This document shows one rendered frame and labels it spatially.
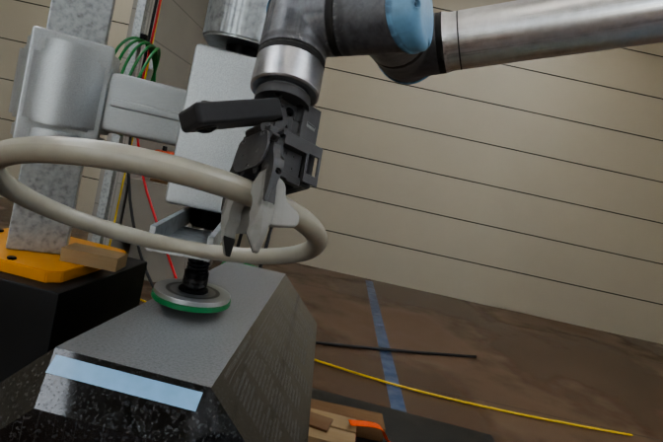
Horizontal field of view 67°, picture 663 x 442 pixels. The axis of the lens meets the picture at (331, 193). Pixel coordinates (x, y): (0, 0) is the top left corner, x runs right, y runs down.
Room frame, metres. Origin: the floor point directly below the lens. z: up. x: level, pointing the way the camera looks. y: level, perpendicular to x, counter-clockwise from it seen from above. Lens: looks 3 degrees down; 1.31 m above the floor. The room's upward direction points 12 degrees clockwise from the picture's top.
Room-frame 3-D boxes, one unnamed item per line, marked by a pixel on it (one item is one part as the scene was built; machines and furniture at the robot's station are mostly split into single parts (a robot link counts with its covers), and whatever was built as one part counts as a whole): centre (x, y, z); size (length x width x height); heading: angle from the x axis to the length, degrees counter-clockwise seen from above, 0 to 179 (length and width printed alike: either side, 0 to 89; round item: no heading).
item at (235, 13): (1.75, 0.37, 1.62); 0.96 x 0.25 x 0.17; 8
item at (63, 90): (1.92, 0.85, 1.37); 0.74 x 0.34 x 0.25; 107
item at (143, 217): (4.78, 1.34, 0.43); 1.30 x 0.62 x 0.86; 179
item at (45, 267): (1.87, 1.04, 0.76); 0.49 x 0.49 x 0.05; 85
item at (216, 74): (1.48, 0.34, 1.32); 0.36 x 0.22 x 0.45; 8
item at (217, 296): (1.40, 0.32, 0.88); 0.21 x 0.21 x 0.01
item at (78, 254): (1.79, 0.79, 0.81); 0.20 x 0.10 x 0.05; 93
